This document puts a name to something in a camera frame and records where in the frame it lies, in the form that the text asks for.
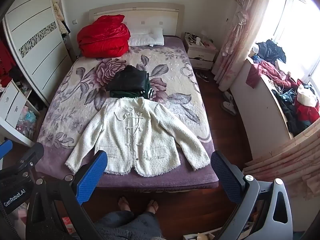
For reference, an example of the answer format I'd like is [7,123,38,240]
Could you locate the white window seat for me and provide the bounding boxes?
[230,57,296,161]

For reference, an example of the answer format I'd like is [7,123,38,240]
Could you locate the person's left foot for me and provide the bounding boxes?
[117,196,132,213]

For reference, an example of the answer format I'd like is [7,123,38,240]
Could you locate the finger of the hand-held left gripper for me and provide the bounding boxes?
[0,139,13,161]
[17,142,45,180]

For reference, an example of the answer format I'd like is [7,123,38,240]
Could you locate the window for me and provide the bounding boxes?
[260,0,320,81]

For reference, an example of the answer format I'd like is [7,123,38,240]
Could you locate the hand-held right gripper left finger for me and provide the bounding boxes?
[26,150,108,240]

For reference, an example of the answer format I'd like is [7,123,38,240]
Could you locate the cream hanging garment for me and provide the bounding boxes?
[53,0,72,36]

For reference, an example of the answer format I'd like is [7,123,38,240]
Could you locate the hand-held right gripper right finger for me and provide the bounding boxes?
[211,151,293,240]

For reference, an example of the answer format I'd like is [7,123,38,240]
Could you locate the white pillow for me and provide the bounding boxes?
[128,27,165,47]

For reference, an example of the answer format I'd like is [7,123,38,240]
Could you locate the white nightstand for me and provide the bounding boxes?
[184,31,218,70]

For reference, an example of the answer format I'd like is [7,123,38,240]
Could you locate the white wardrobe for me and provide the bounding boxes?
[2,0,75,108]

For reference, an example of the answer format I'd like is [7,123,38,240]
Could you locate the pink floral curtain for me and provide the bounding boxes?
[212,0,273,92]
[244,120,320,193]

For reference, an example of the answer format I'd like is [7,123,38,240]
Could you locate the white tweed jacket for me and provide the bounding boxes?
[65,97,210,178]

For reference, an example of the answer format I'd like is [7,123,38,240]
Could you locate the pile of clothes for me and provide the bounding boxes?
[246,39,320,137]

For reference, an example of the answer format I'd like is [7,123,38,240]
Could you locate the black shoes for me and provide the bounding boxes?
[196,71,211,83]

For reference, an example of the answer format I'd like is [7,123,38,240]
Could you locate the plastic bags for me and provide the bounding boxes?
[16,104,38,138]

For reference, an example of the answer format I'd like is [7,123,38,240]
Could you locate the purple floral blanket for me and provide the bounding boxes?
[36,35,220,189]

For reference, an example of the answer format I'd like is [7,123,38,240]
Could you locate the person's right foot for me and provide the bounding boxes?
[146,199,159,214]

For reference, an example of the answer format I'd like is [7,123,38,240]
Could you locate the folded dark green jacket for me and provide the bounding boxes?
[107,65,153,100]

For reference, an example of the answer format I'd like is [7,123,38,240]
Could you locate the person's foot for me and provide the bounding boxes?
[146,199,159,214]
[117,196,132,213]

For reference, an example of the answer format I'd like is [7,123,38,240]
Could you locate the beige bed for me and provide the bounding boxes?
[36,2,220,193]

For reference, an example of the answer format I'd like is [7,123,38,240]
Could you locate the white hat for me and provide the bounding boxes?
[297,84,318,107]

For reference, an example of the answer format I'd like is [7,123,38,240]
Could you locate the red quilt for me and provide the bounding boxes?
[77,15,131,58]

